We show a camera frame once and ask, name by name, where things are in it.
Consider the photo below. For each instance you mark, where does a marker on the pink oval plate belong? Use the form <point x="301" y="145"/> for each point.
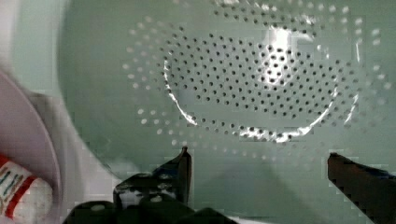
<point x="26" y="141"/>

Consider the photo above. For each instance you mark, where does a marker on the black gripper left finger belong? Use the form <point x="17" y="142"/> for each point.
<point x="172" y="178"/>

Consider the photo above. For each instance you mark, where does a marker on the green oval plastic strainer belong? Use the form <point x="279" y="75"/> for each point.
<point x="261" y="92"/>

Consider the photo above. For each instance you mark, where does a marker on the red ketchup bottle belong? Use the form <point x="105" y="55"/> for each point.
<point x="25" y="198"/>

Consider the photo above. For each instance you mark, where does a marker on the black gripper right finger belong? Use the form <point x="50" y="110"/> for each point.
<point x="372" y="190"/>

